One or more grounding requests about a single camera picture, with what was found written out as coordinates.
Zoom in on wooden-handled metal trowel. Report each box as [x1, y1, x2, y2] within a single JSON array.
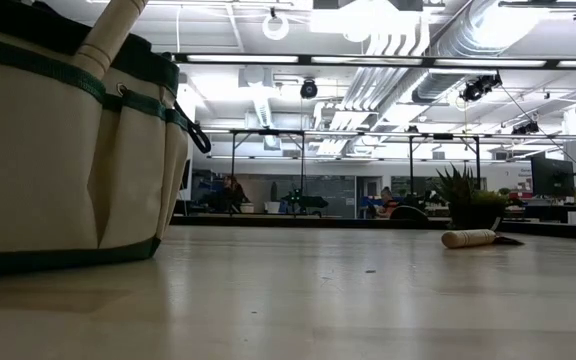
[[440, 227, 524, 250]]

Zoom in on three-prong cultivator wooden handle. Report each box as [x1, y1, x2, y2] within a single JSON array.
[[71, 0, 149, 81]]

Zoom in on beige green gardening bag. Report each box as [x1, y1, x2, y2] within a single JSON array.
[[0, 0, 213, 279]]

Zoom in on person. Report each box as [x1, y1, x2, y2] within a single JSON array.
[[220, 174, 249, 214], [375, 186, 400, 219]]

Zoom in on black round ceiling speaker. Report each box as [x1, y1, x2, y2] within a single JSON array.
[[299, 78, 319, 100]]

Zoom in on black monitor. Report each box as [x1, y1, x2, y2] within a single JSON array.
[[180, 158, 193, 191], [530, 157, 576, 199]]

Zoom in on overhead LED light bar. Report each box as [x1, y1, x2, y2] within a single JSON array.
[[173, 52, 576, 70]]

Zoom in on potted succulent plant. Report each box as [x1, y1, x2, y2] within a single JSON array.
[[434, 163, 510, 232]]

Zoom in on black background rig frame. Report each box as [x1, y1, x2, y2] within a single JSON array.
[[227, 128, 482, 217]]

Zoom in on white ceiling ring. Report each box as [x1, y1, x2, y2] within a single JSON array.
[[261, 10, 291, 42]]

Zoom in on black ceiling camera cluster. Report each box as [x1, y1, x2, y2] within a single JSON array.
[[459, 72, 503, 104], [511, 121, 540, 136]]

